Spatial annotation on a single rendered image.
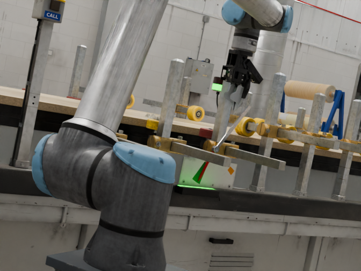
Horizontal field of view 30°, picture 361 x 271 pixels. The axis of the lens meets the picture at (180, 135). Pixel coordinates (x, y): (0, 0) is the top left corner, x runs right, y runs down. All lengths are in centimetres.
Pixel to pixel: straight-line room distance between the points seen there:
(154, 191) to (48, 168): 27
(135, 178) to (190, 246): 142
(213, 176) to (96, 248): 105
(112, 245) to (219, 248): 150
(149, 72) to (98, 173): 899
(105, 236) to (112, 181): 12
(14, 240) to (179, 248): 73
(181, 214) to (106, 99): 95
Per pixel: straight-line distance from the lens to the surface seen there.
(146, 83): 1047
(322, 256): 341
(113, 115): 162
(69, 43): 989
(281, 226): 285
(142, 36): 169
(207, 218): 257
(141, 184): 147
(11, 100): 223
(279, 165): 230
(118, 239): 150
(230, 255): 301
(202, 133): 258
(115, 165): 150
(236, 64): 240
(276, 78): 267
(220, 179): 252
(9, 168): 206
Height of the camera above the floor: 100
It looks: 3 degrees down
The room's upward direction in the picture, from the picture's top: 11 degrees clockwise
